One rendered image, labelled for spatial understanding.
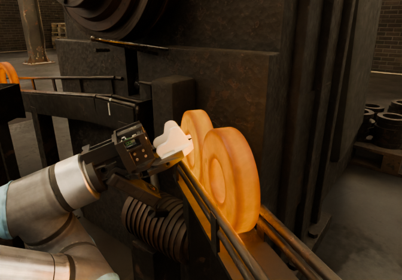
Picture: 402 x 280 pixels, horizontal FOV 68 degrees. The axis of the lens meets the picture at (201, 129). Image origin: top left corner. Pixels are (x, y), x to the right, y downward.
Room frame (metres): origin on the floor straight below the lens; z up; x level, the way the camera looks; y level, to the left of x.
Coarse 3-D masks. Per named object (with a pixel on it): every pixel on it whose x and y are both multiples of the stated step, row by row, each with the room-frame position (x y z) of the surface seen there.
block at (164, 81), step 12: (156, 84) 0.76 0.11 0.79; (168, 84) 0.73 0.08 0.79; (180, 84) 0.75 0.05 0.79; (192, 84) 0.79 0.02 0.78; (156, 96) 0.76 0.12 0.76; (168, 96) 0.73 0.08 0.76; (180, 96) 0.75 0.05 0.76; (192, 96) 0.79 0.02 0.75; (156, 108) 0.76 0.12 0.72; (168, 108) 0.73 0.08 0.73; (180, 108) 0.75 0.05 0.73; (192, 108) 0.79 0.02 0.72; (156, 120) 0.76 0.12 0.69; (168, 120) 0.74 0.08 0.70; (180, 120) 0.75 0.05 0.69; (156, 132) 0.76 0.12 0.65
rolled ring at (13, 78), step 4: (0, 64) 1.48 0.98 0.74; (4, 64) 1.46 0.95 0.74; (8, 64) 1.47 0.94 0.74; (0, 68) 1.49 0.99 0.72; (4, 68) 1.45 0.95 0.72; (8, 68) 1.44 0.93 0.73; (12, 68) 1.46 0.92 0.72; (0, 72) 1.51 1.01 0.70; (4, 72) 1.53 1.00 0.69; (8, 72) 1.43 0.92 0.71; (12, 72) 1.44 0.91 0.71; (0, 76) 1.51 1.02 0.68; (4, 76) 1.53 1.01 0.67; (8, 76) 1.44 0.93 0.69; (12, 76) 1.43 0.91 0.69; (16, 76) 1.44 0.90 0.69; (0, 80) 1.51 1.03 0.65; (4, 80) 1.53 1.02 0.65; (12, 80) 1.42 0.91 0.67; (16, 80) 1.44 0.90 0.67
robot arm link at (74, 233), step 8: (72, 216) 0.47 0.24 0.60; (64, 224) 0.44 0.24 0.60; (72, 224) 0.45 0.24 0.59; (80, 224) 0.48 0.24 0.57; (56, 232) 0.42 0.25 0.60; (64, 232) 0.43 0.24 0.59; (72, 232) 0.45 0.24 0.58; (80, 232) 0.46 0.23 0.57; (48, 240) 0.42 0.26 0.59; (56, 240) 0.42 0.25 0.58; (64, 240) 0.43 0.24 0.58; (72, 240) 0.43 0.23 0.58; (80, 240) 0.43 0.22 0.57; (88, 240) 0.44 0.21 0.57; (32, 248) 0.42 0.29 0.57; (40, 248) 0.41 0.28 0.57; (48, 248) 0.42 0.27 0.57; (56, 248) 0.41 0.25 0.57
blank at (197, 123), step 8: (184, 112) 0.57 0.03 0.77; (192, 112) 0.53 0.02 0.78; (200, 112) 0.53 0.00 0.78; (184, 120) 0.56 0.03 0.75; (192, 120) 0.51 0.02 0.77; (200, 120) 0.50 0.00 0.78; (208, 120) 0.51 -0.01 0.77; (184, 128) 0.57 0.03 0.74; (192, 128) 0.51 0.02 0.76; (200, 128) 0.49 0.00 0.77; (208, 128) 0.49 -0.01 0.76; (192, 136) 0.51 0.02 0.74; (200, 136) 0.48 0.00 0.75; (200, 144) 0.47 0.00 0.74; (192, 152) 0.56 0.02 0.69; (200, 152) 0.46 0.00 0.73; (184, 160) 0.57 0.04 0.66; (192, 160) 0.55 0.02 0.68; (200, 160) 0.46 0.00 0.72; (192, 168) 0.51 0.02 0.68; (200, 168) 0.46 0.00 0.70; (200, 176) 0.46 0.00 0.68
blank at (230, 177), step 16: (224, 128) 0.40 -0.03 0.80; (208, 144) 0.42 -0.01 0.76; (224, 144) 0.36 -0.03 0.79; (240, 144) 0.36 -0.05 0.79; (208, 160) 0.42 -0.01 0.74; (224, 160) 0.36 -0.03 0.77; (240, 160) 0.34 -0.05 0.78; (208, 176) 0.42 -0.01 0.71; (224, 176) 0.35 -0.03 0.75; (240, 176) 0.32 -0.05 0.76; (256, 176) 0.33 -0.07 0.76; (208, 192) 0.42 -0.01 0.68; (224, 192) 0.40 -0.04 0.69; (240, 192) 0.32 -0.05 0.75; (256, 192) 0.32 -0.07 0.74; (224, 208) 0.35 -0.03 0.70; (240, 208) 0.31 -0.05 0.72; (256, 208) 0.32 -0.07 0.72; (240, 224) 0.32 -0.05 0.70
